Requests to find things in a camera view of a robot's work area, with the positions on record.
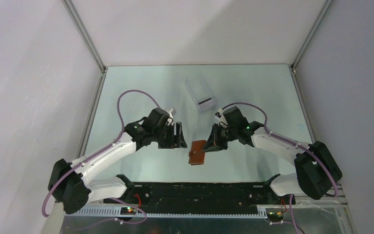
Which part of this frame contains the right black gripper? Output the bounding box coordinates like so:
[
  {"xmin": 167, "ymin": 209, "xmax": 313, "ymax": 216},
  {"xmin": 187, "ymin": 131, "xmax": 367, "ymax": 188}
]
[{"xmin": 202, "ymin": 123, "xmax": 237, "ymax": 153}]

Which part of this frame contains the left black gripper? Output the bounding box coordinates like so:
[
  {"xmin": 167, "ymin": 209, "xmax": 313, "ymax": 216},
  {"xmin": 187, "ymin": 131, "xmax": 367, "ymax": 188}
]
[{"xmin": 153, "ymin": 122, "xmax": 187, "ymax": 149}]

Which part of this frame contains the brown leather card holder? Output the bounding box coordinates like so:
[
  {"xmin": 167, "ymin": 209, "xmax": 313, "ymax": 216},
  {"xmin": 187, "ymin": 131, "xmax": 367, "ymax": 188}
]
[{"xmin": 188, "ymin": 140, "xmax": 206, "ymax": 166}]

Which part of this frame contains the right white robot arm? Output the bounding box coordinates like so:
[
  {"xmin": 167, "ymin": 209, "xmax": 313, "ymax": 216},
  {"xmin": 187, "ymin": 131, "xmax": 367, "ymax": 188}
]
[{"xmin": 202, "ymin": 104, "xmax": 343, "ymax": 204}]

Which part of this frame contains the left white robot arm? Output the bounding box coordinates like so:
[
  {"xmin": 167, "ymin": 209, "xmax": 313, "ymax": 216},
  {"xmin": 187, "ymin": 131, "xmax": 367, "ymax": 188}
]
[{"xmin": 48, "ymin": 108, "xmax": 187, "ymax": 215}]

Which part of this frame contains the card with black stripe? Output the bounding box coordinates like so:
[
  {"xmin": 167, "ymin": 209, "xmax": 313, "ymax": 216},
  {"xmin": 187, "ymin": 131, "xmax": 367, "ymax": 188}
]
[{"xmin": 197, "ymin": 97, "xmax": 215, "ymax": 107}]

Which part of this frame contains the clear plastic card box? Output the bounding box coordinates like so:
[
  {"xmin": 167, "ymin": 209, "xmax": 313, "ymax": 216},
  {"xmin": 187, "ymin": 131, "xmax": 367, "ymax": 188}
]
[{"xmin": 185, "ymin": 76, "xmax": 217, "ymax": 113}]

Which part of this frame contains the left circuit board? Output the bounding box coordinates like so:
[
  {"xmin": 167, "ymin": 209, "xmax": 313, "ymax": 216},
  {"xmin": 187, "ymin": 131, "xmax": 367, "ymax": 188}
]
[{"xmin": 120, "ymin": 207, "xmax": 138, "ymax": 215}]

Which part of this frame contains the circuit board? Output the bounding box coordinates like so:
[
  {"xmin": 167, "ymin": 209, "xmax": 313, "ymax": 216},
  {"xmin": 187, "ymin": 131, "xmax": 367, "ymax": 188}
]
[
  {"xmin": 120, "ymin": 207, "xmax": 138, "ymax": 215},
  {"xmin": 267, "ymin": 211, "xmax": 286, "ymax": 218}
]

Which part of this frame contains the right circuit board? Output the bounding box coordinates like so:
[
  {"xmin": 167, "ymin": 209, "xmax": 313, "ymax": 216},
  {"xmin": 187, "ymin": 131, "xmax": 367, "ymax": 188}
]
[{"xmin": 267, "ymin": 211, "xmax": 286, "ymax": 218}]

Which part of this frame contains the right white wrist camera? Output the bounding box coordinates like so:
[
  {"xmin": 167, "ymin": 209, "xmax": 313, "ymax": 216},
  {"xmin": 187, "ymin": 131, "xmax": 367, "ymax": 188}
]
[{"xmin": 214, "ymin": 109, "xmax": 223, "ymax": 121}]

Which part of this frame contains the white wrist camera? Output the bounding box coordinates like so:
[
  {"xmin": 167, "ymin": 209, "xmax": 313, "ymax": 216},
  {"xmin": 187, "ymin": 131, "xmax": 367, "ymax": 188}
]
[
  {"xmin": 214, "ymin": 109, "xmax": 223, "ymax": 121},
  {"xmin": 165, "ymin": 108, "xmax": 176, "ymax": 118}
]

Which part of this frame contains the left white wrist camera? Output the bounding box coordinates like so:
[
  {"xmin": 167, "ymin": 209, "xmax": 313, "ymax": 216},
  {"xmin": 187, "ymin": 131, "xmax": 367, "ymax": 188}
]
[{"xmin": 165, "ymin": 108, "xmax": 176, "ymax": 118}]

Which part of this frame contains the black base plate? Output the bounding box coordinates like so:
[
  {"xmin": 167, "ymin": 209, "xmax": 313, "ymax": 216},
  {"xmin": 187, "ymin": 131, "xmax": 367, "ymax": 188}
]
[{"xmin": 120, "ymin": 182, "xmax": 296, "ymax": 215}]

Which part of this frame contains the aluminium frame rail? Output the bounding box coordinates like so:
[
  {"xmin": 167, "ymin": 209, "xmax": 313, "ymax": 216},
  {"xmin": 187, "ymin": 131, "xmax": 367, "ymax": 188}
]
[{"xmin": 55, "ymin": 183, "xmax": 349, "ymax": 219}]

